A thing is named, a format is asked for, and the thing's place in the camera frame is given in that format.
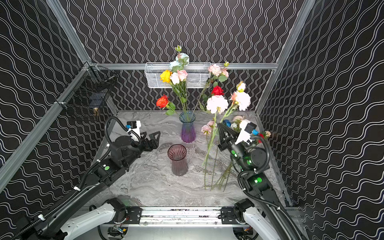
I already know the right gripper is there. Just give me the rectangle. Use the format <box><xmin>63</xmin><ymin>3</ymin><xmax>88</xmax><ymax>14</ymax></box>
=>
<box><xmin>220</xmin><ymin>123</ymin><xmax>250</xmax><ymax>175</ymax></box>

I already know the dark pink glass vase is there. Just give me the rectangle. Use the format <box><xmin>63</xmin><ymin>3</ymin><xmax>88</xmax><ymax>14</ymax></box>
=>
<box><xmin>167</xmin><ymin>144</ymin><xmax>189</xmax><ymax>177</ymax></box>

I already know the blue purple glass vase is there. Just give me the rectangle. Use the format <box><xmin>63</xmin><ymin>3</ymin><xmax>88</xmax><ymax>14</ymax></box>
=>
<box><xmin>179</xmin><ymin>111</ymin><xmax>196</xmax><ymax>143</ymax></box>

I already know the large red rose stem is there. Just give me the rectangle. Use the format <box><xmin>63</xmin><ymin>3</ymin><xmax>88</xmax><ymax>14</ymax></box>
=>
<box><xmin>198</xmin><ymin>86</ymin><xmax>224</xmax><ymax>112</ymax></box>

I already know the pink peony spray stem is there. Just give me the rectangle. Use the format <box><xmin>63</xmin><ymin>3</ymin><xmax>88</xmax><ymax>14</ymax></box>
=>
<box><xmin>193</xmin><ymin>61</ymin><xmax>230</xmax><ymax>113</ymax></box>

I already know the yellow rose stem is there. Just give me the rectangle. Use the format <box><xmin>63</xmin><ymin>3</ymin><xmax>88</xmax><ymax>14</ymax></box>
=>
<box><xmin>159</xmin><ymin>69</ymin><xmax>188</xmax><ymax>121</ymax></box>

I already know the cream white rose stem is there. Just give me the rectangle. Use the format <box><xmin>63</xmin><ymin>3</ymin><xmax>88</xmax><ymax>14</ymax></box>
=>
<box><xmin>169</xmin><ymin>71</ymin><xmax>188</xmax><ymax>121</ymax></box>

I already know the pink rosebud stem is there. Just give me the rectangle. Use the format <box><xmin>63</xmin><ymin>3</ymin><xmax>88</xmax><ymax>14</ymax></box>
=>
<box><xmin>178</xmin><ymin>70</ymin><xmax>189</xmax><ymax>120</ymax></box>

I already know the white flower stem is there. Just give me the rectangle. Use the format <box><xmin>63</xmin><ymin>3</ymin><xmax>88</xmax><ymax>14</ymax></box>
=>
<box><xmin>168</xmin><ymin>44</ymin><xmax>191</xmax><ymax>121</ymax></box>

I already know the large pink peony spray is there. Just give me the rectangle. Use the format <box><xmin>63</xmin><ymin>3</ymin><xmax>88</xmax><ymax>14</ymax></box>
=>
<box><xmin>207</xmin><ymin>81</ymin><xmax>251</xmax><ymax>131</ymax></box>

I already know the orange red rose stem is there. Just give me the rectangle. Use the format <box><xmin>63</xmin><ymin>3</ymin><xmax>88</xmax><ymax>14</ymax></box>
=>
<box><xmin>156</xmin><ymin>95</ymin><xmax>189</xmax><ymax>120</ymax></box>

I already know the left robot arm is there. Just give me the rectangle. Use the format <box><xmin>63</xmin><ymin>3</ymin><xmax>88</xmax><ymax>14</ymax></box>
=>
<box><xmin>12</xmin><ymin>130</ymin><xmax>161</xmax><ymax>240</ymax></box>

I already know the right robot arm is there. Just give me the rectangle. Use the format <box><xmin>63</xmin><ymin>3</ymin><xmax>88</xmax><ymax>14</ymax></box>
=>
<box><xmin>217</xmin><ymin>120</ymin><xmax>306</xmax><ymax>240</ymax></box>

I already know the pink spray with red bud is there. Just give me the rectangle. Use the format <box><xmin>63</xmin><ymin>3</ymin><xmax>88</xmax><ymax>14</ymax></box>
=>
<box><xmin>211</xmin><ymin>116</ymin><xmax>274</xmax><ymax>195</ymax></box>

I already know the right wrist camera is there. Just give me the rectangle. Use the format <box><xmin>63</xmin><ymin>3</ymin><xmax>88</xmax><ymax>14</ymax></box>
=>
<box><xmin>235</xmin><ymin>120</ymin><xmax>259</xmax><ymax>145</ymax></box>

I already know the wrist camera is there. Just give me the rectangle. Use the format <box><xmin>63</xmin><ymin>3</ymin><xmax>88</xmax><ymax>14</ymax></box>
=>
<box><xmin>235</xmin><ymin>120</ymin><xmax>259</xmax><ymax>145</ymax></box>
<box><xmin>126</xmin><ymin>121</ymin><xmax>141</xmax><ymax>142</ymax></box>

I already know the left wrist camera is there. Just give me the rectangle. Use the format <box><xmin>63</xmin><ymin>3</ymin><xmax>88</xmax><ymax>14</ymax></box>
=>
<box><xmin>126</xmin><ymin>121</ymin><xmax>141</xmax><ymax>142</ymax></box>

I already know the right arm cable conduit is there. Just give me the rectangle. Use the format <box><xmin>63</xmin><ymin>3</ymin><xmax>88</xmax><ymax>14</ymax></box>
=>
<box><xmin>236</xmin><ymin>134</ymin><xmax>304</xmax><ymax>240</ymax></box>

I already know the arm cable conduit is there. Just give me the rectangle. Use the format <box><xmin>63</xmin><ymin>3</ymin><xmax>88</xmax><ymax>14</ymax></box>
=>
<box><xmin>11</xmin><ymin>116</ymin><xmax>142</xmax><ymax>240</ymax></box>
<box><xmin>236</xmin><ymin>134</ymin><xmax>304</xmax><ymax>240</ymax></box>

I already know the white mesh wall basket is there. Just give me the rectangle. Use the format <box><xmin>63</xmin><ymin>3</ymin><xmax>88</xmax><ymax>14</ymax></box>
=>
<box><xmin>145</xmin><ymin>62</ymin><xmax>211</xmax><ymax>89</ymax></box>

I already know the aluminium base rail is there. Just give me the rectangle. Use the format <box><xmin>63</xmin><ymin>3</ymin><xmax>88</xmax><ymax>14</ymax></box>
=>
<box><xmin>61</xmin><ymin>205</ymin><xmax>301</xmax><ymax>228</ymax></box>

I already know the black wire wall basket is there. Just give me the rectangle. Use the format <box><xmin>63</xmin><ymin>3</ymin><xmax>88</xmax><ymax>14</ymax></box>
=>
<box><xmin>59</xmin><ymin>62</ymin><xmax>118</xmax><ymax>123</ymax></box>

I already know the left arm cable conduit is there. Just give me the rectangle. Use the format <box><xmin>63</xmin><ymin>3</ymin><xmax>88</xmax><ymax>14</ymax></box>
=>
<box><xmin>11</xmin><ymin>116</ymin><xmax>142</xmax><ymax>240</ymax></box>

